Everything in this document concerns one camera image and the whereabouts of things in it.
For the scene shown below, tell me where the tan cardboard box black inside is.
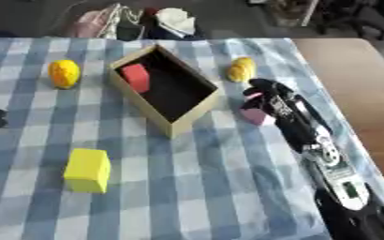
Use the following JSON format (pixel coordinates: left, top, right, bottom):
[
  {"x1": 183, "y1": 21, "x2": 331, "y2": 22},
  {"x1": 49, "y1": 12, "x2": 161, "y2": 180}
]
[{"x1": 107, "y1": 43, "x2": 222, "y2": 140}]

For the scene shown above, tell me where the black office chair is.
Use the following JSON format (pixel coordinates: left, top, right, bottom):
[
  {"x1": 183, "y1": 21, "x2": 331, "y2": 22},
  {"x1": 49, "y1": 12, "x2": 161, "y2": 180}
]
[{"x1": 311, "y1": 0, "x2": 384, "y2": 41}]

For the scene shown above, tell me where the yellow block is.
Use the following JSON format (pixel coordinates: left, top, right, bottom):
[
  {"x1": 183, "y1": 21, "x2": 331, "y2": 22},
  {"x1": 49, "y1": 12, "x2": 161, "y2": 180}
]
[{"x1": 62, "y1": 147, "x2": 113, "y2": 195}]

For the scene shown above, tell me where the pink and white bag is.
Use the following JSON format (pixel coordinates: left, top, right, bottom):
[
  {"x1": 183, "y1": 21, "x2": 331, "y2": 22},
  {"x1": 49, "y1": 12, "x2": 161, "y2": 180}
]
[{"x1": 68, "y1": 3, "x2": 146, "y2": 41}]

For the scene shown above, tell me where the yellow toy fruit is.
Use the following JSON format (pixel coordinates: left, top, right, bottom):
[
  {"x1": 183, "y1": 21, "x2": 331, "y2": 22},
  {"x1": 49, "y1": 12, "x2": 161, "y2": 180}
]
[{"x1": 225, "y1": 55, "x2": 258, "y2": 84}]

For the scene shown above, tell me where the yellow-orange toy fruit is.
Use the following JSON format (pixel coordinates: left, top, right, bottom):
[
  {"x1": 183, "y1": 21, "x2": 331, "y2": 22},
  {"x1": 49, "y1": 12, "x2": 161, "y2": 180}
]
[{"x1": 46, "y1": 59, "x2": 82, "y2": 90}]

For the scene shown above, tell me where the red block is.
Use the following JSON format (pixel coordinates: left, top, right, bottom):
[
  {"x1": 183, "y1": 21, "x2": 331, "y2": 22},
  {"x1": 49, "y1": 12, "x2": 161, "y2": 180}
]
[{"x1": 118, "y1": 63, "x2": 153, "y2": 94}]

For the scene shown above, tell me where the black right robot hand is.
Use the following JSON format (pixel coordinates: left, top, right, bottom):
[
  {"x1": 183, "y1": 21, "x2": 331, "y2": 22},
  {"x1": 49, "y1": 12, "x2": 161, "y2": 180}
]
[{"x1": 241, "y1": 78, "x2": 335, "y2": 154}]

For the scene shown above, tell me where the pink block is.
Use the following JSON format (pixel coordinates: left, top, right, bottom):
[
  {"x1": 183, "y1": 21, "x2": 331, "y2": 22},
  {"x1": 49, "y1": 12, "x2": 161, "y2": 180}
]
[{"x1": 238, "y1": 92, "x2": 277, "y2": 128}]

